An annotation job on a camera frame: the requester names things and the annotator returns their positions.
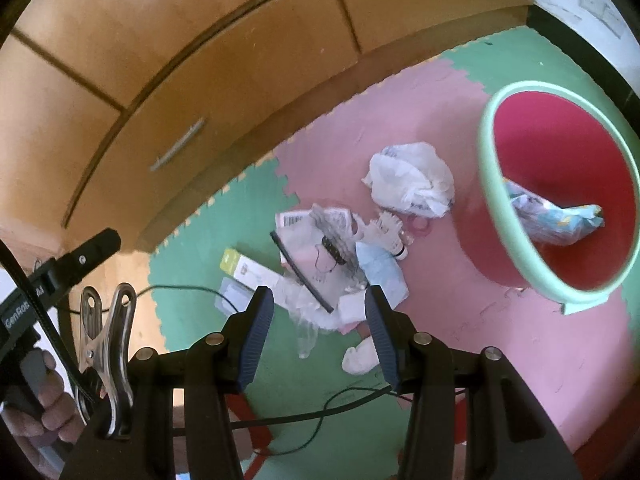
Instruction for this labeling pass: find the white paper packet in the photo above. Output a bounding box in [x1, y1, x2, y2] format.
[337, 292, 372, 335]

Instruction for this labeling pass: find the small black comb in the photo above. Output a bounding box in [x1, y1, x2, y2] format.
[321, 236, 347, 267]

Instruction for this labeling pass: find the red object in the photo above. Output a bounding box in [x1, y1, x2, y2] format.
[222, 394, 275, 463]

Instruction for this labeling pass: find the clear plastic bag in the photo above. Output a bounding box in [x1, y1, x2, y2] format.
[272, 270, 346, 361]

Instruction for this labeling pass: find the black plastic strip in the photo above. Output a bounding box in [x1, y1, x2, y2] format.
[270, 230, 335, 313]

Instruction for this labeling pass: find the metal spring clamp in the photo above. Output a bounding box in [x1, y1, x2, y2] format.
[80, 283, 137, 438]

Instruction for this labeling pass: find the blue patterned snack packet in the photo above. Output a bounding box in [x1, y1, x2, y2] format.
[502, 179, 606, 247]

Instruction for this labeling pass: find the pink tissue pack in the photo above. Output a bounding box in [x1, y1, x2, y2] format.
[275, 207, 361, 311]

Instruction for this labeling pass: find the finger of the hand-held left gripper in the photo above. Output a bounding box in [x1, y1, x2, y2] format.
[50, 228, 122, 292]

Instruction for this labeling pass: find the metal cabinet handle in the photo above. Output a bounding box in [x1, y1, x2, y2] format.
[150, 117, 207, 173]

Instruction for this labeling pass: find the pink foam mat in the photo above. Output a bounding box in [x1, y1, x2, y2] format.
[272, 50, 636, 461]

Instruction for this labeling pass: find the white feather shuttlecock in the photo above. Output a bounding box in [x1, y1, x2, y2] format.
[356, 212, 412, 262]

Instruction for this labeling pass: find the green and white cardboard box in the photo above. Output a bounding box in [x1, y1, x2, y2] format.
[220, 248, 286, 291]

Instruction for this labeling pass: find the clear plastic blister tray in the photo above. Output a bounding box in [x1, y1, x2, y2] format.
[215, 277, 256, 318]

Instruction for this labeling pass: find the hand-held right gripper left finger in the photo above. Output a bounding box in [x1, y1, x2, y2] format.
[60, 285, 276, 480]

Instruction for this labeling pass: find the crumpled white plastic bag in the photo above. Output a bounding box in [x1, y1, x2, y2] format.
[361, 141, 457, 219]

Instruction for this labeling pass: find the person's left hand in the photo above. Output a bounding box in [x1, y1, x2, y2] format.
[0, 351, 87, 457]

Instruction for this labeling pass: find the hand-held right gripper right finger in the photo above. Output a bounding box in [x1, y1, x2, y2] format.
[364, 285, 586, 480]

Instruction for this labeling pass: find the red bin with green rim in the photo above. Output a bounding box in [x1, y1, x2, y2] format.
[450, 80, 640, 317]

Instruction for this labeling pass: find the light wooden cabinet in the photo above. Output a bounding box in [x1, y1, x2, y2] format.
[0, 0, 536, 261]

